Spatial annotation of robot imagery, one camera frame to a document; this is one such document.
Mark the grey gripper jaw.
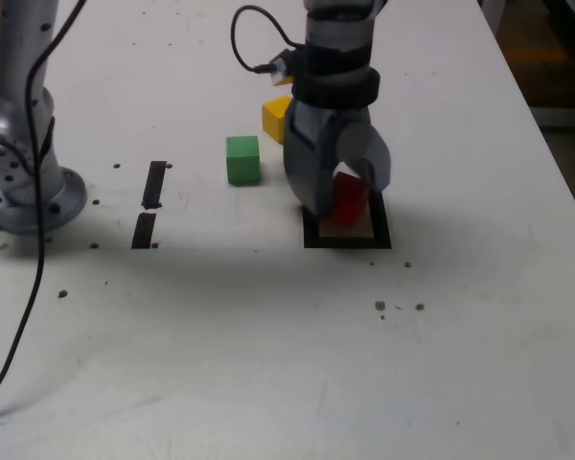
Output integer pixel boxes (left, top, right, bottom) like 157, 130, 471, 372
337, 122, 394, 192

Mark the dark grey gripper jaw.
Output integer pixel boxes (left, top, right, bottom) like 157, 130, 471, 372
282, 102, 339, 220

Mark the yellow cube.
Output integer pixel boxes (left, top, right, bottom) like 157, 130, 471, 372
262, 95, 293, 144

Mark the red cube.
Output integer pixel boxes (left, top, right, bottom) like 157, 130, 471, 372
329, 172, 370, 227

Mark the green cube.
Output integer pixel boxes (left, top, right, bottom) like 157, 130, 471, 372
225, 135, 262, 187

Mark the black tape square outline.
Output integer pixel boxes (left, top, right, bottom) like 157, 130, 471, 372
303, 191, 393, 250

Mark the black tape strip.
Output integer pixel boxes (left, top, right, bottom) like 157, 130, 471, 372
130, 160, 168, 250

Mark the small wrist camera box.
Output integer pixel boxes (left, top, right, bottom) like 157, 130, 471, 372
270, 47, 301, 87

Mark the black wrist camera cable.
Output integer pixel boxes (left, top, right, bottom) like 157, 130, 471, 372
232, 5, 302, 76

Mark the black cable at arm base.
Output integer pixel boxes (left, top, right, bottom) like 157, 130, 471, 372
0, 0, 87, 403

